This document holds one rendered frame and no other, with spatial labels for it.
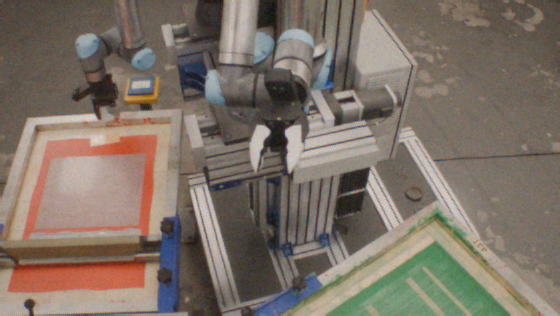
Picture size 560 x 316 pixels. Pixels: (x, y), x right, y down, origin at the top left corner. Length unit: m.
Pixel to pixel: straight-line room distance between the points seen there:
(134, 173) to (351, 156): 0.73
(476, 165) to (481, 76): 0.86
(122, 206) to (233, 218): 0.93
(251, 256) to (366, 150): 1.05
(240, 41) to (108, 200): 0.85
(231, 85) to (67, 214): 0.86
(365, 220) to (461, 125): 1.16
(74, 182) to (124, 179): 0.17
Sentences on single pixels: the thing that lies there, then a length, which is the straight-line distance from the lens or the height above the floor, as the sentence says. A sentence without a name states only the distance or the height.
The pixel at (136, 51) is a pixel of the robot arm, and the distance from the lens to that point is 1.70.
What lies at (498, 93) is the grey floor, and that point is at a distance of 3.82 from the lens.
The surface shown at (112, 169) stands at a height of 0.96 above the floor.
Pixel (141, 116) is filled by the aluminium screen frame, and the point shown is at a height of 0.99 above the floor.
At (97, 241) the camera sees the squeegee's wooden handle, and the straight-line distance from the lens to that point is 1.56.
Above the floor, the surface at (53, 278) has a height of 0.95.
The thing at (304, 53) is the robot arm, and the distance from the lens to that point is 1.03.
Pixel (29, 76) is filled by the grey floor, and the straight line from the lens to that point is 4.01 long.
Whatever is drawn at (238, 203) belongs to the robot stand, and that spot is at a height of 0.21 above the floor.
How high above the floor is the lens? 2.31
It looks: 48 degrees down
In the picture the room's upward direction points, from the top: straight up
